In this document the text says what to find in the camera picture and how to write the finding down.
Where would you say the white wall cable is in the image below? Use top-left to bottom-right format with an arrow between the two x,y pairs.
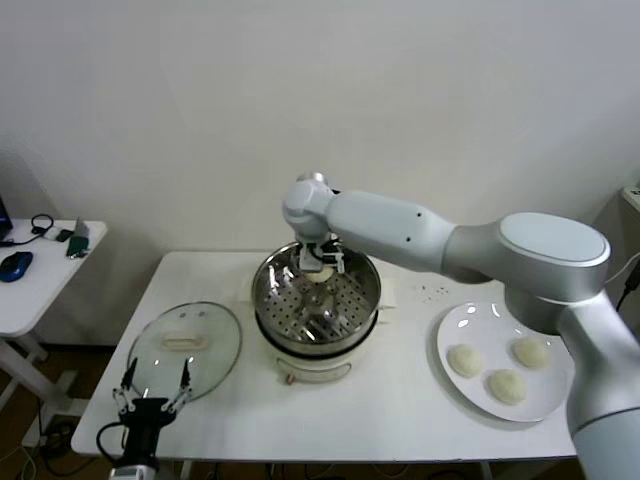
607,251 -> 640,282

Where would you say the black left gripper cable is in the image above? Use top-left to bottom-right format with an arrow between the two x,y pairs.
96,422 -> 127,461

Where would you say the dark laptop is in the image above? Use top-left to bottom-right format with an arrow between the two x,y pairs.
0,195 -> 14,244

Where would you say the black power cable with plug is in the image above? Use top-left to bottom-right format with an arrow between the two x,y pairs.
615,259 -> 640,314

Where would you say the green small tool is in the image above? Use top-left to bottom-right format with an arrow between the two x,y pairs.
67,234 -> 91,261

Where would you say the round glass pot lid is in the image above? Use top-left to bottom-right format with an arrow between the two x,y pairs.
125,301 -> 244,405

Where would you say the thin black looped cable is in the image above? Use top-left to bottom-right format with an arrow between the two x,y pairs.
0,214 -> 55,249

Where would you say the white round plate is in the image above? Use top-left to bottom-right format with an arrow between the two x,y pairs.
435,301 -> 576,424

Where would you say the blue computer mouse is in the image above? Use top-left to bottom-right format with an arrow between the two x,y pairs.
0,252 -> 35,285

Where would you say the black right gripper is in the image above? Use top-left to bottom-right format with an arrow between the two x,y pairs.
320,241 -> 347,274

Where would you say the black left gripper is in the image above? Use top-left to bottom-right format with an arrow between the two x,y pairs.
112,356 -> 194,466

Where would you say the white side table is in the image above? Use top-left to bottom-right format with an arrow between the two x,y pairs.
0,219 -> 109,441

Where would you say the stainless steel steamer basket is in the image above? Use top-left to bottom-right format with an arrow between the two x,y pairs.
251,241 -> 382,351

